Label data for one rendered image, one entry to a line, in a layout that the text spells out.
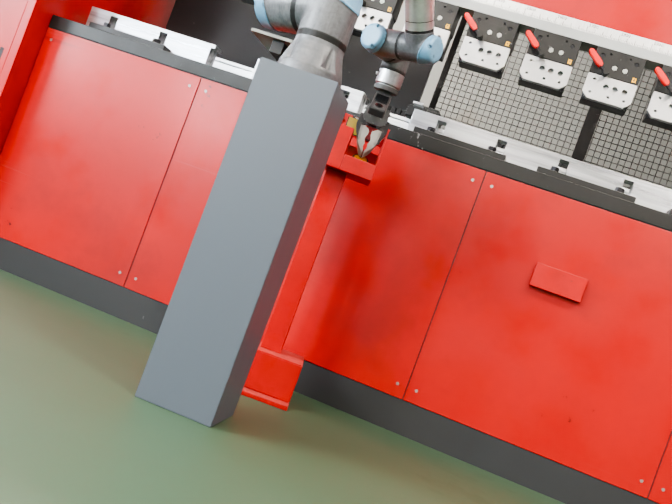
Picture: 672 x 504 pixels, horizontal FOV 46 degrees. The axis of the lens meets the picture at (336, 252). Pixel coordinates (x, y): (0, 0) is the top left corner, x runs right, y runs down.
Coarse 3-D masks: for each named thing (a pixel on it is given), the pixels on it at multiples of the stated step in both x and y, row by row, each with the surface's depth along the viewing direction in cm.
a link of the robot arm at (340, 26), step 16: (304, 0) 174; (320, 0) 171; (336, 0) 171; (352, 0) 172; (304, 16) 174; (320, 16) 171; (336, 16) 171; (352, 16) 173; (336, 32) 171; (352, 32) 177
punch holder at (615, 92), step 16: (592, 64) 243; (608, 64) 242; (624, 64) 241; (640, 64) 240; (592, 80) 242; (608, 80) 241; (624, 80) 241; (592, 96) 242; (608, 96) 241; (624, 96) 240; (624, 112) 243
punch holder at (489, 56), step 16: (480, 16) 251; (496, 32) 250; (512, 32) 249; (464, 48) 251; (480, 48) 251; (496, 48) 249; (512, 48) 253; (464, 64) 255; (480, 64) 250; (496, 64) 250
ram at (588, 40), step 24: (456, 0) 254; (528, 0) 249; (552, 0) 247; (576, 0) 246; (600, 0) 244; (624, 0) 243; (648, 0) 242; (528, 24) 248; (552, 24) 247; (600, 24) 244; (624, 24) 242; (648, 24) 241; (624, 48) 242
